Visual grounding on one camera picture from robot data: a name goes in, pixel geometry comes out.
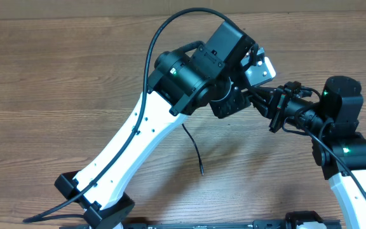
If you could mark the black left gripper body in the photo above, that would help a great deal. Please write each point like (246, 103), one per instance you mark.
(229, 105)

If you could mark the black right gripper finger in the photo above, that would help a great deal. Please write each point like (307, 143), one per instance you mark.
(266, 97)
(266, 109)

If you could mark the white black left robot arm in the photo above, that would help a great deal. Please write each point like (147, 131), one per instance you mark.
(198, 74)

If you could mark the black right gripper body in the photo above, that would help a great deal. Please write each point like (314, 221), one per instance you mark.
(285, 94)

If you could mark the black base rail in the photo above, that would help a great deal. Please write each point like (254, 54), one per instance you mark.
(292, 220)

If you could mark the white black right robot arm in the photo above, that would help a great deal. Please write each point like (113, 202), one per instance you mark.
(330, 119)

